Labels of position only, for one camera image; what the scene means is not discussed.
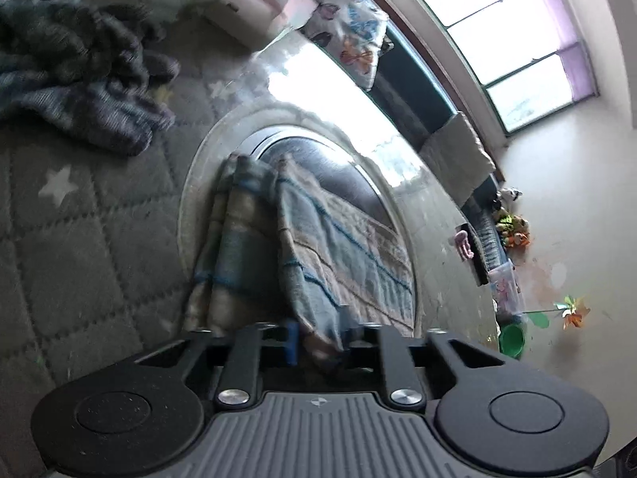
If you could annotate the brown plush toy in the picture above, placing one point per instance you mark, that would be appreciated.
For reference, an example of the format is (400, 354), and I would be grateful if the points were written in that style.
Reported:
(511, 224)

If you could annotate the green plastic basin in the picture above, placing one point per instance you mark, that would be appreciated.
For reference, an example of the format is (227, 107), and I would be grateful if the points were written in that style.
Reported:
(512, 340)

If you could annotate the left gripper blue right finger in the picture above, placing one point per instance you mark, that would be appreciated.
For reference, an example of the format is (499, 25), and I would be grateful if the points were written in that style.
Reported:
(351, 333)

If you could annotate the orange plush toy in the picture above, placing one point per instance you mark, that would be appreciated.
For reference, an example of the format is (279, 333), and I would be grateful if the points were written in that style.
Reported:
(516, 240)

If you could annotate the blue striped towel garment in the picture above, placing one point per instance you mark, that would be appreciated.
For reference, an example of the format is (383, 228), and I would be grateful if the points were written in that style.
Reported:
(279, 246)

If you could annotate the white tissue box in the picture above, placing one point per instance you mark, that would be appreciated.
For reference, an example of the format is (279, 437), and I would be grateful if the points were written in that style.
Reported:
(256, 24)

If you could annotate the butterfly print pillow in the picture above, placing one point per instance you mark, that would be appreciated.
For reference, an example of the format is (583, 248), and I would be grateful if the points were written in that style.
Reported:
(351, 32)

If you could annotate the black white plush toy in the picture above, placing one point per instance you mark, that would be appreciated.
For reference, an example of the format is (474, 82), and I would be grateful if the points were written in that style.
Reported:
(508, 196)

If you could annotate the black remote control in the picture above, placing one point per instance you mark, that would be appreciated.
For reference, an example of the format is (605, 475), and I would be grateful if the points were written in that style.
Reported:
(478, 259)

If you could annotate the pink hair band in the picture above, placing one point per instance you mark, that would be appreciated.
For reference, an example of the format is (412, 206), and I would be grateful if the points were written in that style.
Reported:
(462, 245)

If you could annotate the blue sofa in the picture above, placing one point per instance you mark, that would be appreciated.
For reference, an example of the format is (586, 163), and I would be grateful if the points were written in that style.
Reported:
(415, 94)

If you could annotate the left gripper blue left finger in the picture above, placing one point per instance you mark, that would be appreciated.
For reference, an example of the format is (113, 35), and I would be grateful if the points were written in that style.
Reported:
(292, 342)

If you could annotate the dark blue knitted cloth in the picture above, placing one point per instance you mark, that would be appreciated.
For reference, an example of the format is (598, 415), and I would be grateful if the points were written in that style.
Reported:
(87, 71)

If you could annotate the green framed window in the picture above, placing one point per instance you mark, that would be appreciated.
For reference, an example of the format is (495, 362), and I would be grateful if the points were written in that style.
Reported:
(527, 57)

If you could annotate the colourful paper pinwheel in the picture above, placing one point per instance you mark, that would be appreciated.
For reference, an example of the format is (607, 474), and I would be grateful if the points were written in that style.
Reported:
(571, 312)

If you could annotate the clear plastic storage box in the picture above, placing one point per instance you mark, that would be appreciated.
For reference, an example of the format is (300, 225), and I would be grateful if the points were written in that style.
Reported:
(505, 290)

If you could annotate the beige square cushion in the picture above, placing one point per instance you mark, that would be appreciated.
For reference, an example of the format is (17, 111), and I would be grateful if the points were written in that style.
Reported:
(457, 158)

